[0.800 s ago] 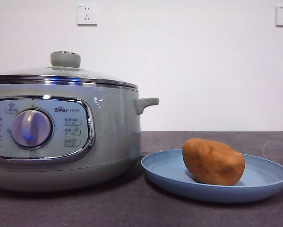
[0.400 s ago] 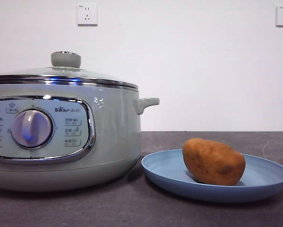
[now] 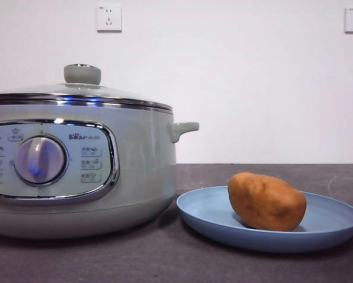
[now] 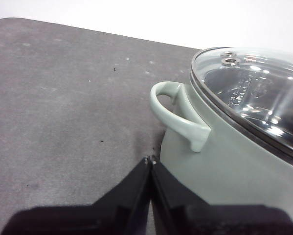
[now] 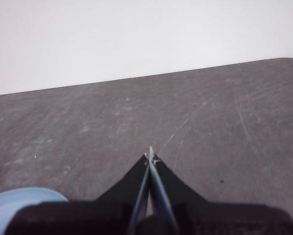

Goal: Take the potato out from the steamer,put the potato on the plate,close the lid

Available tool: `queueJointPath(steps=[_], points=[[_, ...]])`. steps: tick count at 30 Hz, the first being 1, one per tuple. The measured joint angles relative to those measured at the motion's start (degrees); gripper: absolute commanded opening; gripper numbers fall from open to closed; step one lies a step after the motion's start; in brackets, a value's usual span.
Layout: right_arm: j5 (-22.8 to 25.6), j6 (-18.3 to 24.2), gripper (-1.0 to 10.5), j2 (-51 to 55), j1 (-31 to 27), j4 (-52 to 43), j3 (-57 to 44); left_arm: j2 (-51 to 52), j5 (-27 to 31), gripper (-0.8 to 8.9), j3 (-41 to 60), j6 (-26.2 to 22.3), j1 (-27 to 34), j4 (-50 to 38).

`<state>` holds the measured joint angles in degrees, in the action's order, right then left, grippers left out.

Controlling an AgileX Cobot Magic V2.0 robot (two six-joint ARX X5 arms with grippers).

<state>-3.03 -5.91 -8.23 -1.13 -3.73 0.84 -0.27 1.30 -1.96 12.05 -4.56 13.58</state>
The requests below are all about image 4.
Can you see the pale green electric steamer pot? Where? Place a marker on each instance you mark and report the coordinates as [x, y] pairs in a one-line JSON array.
[[234, 171]]

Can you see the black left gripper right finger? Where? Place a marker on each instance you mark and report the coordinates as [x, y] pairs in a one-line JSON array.
[[209, 220]]

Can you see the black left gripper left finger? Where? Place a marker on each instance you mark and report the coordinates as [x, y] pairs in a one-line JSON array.
[[92, 220]]

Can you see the glass lid with green knob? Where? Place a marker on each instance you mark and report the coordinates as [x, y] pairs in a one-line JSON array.
[[258, 98]]

